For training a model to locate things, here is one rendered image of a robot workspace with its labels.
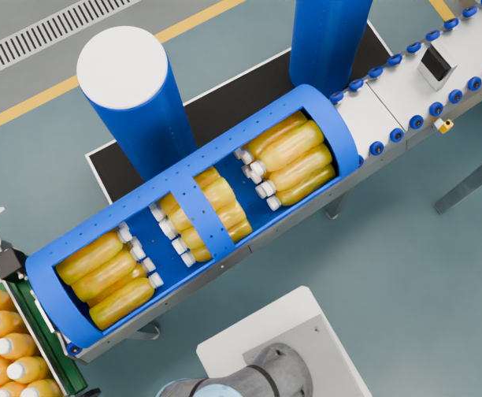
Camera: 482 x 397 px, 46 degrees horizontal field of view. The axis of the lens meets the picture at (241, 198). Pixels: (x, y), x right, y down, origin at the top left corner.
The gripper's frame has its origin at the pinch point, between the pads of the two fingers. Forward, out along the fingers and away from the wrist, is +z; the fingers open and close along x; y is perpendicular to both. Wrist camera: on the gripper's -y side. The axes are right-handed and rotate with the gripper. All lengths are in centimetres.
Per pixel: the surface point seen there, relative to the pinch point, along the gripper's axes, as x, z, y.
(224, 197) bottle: -6, 50, 27
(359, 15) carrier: 2, 146, 14
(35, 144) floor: -149, 100, -42
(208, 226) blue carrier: -8, 42, 30
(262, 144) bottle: -1, 68, 24
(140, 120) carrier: -37, 71, -6
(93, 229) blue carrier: -24.0, 26.5, 12.1
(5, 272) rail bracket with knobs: -60, 16, 5
